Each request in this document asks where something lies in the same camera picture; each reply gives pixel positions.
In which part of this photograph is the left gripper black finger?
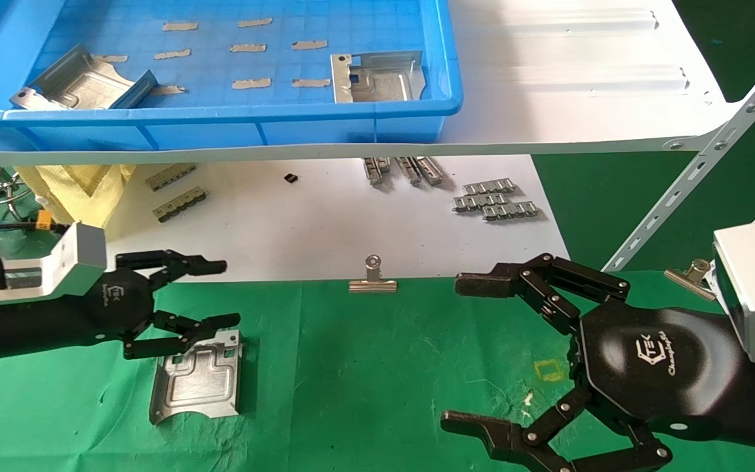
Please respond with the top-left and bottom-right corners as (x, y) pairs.
(122, 310), (242, 360)
(115, 249), (227, 292)

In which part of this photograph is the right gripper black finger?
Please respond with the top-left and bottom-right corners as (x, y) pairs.
(455, 253), (631, 335)
(441, 387), (673, 472)

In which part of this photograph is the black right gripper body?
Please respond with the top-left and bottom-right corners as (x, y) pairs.
(576, 305), (755, 453)

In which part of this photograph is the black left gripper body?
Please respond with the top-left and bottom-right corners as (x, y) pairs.
(0, 269), (157, 365)

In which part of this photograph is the galvanised sheet metal bracket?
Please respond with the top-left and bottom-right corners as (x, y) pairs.
(149, 329), (245, 425)
(10, 44), (159, 111)
(331, 51), (427, 104)

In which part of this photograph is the grey toothed metal strip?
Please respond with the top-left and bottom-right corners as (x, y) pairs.
(154, 187), (208, 224)
(145, 164), (197, 192)

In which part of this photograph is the shiny toothed metal strip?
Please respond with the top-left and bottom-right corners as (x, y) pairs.
(482, 202), (540, 222)
(453, 193), (508, 212)
(463, 178), (516, 195)

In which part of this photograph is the silver binder clip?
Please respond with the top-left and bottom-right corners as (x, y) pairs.
(349, 255), (398, 293)
(665, 259), (718, 302)

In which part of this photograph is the yellow cloth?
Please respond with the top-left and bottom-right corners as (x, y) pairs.
(16, 164), (137, 230)

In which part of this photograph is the white flat board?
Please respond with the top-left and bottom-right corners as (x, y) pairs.
(77, 155), (571, 284)

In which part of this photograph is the shiny folded metal clip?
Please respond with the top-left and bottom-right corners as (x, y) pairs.
(416, 156), (445, 186)
(363, 157), (392, 186)
(396, 157), (422, 186)

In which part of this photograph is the green table mat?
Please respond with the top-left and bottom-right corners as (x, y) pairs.
(0, 270), (755, 472)

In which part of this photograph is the blue plastic bin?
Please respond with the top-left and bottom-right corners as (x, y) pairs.
(0, 0), (464, 151)

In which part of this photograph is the long white slotted shelf brace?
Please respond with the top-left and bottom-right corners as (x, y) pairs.
(604, 36), (755, 273)

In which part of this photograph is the white metal shelf board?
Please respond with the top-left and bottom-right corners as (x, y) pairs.
(0, 0), (732, 167)

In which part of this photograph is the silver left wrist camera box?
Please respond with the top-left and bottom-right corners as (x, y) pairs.
(0, 222), (108, 310)

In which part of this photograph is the black cable with yellow connector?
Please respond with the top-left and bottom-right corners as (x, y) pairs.
(0, 211), (70, 234)

